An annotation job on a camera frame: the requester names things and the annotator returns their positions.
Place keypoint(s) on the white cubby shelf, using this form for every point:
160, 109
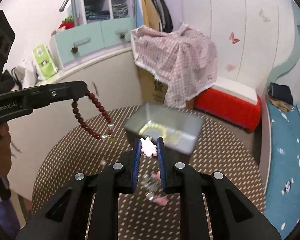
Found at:
109, 2

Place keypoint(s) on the beige butterfly sticker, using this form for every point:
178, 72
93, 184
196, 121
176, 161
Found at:
263, 15

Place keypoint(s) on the hanging clothes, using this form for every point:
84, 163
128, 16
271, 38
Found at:
162, 10

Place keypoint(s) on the beige fringed mat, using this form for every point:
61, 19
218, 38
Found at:
282, 105

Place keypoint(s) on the pinecone drawer ornament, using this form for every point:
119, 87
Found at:
75, 49
122, 35

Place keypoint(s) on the green packet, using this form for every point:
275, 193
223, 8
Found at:
43, 55

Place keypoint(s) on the white plastic bag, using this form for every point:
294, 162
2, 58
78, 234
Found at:
27, 75

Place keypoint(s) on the teal drawer cabinet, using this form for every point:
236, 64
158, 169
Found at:
95, 35

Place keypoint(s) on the teal bed frame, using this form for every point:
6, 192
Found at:
293, 55

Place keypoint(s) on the grey metal box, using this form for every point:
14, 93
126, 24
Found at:
165, 120

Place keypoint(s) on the red box with white lid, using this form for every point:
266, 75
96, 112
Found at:
227, 107

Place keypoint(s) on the red plush toy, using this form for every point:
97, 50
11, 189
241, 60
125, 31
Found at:
66, 25

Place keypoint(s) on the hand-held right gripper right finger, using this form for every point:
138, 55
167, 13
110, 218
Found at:
162, 170

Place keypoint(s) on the pink checked cloth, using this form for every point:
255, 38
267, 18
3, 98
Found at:
170, 55

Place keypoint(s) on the cardboard box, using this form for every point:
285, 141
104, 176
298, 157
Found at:
152, 87

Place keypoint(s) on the pink charm pendant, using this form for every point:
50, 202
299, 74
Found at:
147, 147

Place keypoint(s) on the pale pink butterfly sticker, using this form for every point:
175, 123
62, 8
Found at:
231, 67

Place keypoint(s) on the folded denim clothes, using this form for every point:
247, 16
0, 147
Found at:
97, 16

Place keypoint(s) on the person's left hand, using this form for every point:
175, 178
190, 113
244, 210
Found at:
1, 155

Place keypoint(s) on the blue printed bed sheet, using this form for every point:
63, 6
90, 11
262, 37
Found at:
285, 155

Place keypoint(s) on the dark folded cloth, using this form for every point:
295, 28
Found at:
281, 91

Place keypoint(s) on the person's purple trousers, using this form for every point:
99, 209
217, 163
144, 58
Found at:
2, 220

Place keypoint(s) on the brown dotted tablecloth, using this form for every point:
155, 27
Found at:
215, 155

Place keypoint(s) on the white wardrobe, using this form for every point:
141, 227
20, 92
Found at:
202, 10

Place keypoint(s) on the cream curved cabinet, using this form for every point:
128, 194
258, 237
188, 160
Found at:
120, 75

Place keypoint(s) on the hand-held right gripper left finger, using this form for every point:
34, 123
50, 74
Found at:
135, 170

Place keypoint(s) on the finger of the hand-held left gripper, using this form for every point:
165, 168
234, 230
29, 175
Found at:
65, 91

